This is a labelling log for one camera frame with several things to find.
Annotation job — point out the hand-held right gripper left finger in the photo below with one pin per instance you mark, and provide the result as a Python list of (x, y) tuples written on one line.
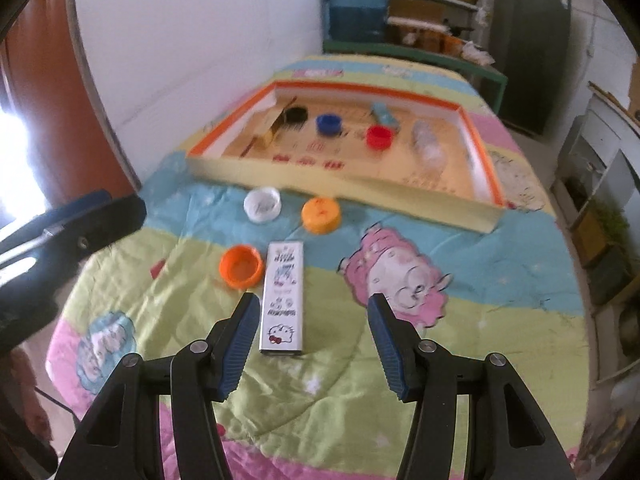
[(240, 345)]

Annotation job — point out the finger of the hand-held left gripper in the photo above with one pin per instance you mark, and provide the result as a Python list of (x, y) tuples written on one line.
[(100, 225), (75, 210)]

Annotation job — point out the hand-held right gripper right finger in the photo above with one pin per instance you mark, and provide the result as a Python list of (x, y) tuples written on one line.
[(387, 350)]

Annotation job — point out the white cartoon printed box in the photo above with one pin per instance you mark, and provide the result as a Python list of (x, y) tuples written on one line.
[(282, 300)]

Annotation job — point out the orange-rimmed cardboard box tray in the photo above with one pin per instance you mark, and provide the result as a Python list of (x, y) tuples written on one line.
[(355, 160)]

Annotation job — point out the clear plastic box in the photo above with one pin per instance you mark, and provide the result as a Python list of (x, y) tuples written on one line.
[(427, 142)]

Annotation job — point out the red bottle cap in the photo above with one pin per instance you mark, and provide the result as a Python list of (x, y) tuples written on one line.
[(380, 137)]

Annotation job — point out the black bottle cap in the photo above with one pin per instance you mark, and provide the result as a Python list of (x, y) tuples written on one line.
[(296, 115)]

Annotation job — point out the blue bottle cap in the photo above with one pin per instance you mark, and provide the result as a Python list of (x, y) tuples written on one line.
[(330, 124)]

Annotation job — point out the light blue small box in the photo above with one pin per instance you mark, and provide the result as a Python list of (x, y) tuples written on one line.
[(382, 112)]

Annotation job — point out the orange bottle cap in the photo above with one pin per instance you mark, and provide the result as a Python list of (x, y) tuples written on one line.
[(321, 215), (240, 265)]

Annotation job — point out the white bottle cap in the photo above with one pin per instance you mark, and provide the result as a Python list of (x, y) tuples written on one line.
[(262, 205)]

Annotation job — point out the yellow-brown crate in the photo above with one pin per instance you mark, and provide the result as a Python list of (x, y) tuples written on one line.
[(590, 240)]

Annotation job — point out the green plant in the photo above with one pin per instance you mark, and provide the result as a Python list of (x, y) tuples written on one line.
[(612, 220)]

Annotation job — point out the green metal table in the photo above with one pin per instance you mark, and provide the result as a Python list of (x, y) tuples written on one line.
[(425, 52)]

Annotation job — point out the white plastic bag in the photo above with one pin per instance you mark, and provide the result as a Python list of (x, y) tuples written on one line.
[(475, 54)]

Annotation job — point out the jar of orange preserves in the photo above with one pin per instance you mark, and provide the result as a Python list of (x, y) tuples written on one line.
[(453, 45), (429, 39)]

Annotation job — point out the white kitchen cabinet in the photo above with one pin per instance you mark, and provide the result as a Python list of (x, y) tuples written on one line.
[(605, 125)]

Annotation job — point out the dark grey refrigerator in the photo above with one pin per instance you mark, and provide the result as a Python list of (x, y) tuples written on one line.
[(530, 50)]

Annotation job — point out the blue water jug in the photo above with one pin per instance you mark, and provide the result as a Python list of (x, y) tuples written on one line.
[(355, 5)]

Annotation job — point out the brown cardboard box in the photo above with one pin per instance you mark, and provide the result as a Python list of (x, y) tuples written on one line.
[(415, 10)]

